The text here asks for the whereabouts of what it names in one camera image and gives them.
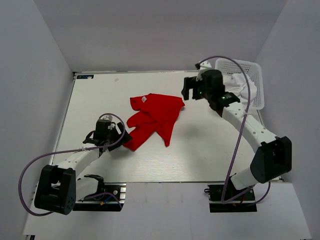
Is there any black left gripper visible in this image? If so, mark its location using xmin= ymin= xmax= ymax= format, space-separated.
xmin=105 ymin=122 xmax=133 ymax=152

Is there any red t-shirt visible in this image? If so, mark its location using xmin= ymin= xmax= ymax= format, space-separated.
xmin=124 ymin=93 xmax=185 ymax=152

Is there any white t-shirt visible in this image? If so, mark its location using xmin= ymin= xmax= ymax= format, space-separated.
xmin=223 ymin=73 xmax=257 ymax=105

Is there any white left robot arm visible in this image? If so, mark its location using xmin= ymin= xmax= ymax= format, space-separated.
xmin=34 ymin=119 xmax=132 ymax=215

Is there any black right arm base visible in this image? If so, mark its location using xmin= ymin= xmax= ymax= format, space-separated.
xmin=204 ymin=183 xmax=258 ymax=214

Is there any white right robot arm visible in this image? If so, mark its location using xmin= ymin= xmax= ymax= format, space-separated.
xmin=181 ymin=69 xmax=292 ymax=200

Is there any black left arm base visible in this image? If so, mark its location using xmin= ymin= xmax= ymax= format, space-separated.
xmin=73 ymin=174 xmax=127 ymax=212

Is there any white plastic basket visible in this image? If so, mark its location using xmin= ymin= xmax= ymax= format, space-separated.
xmin=214 ymin=58 xmax=265 ymax=110

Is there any blue table label sticker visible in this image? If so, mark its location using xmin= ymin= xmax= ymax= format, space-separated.
xmin=76 ymin=74 xmax=94 ymax=80

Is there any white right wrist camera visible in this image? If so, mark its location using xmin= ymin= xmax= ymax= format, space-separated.
xmin=195 ymin=60 xmax=212 ymax=81

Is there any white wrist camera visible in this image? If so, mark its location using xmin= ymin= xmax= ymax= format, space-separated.
xmin=195 ymin=60 xmax=212 ymax=81
xmin=100 ymin=114 xmax=113 ymax=122

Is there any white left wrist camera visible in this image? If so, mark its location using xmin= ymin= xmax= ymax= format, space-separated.
xmin=100 ymin=114 xmax=113 ymax=122

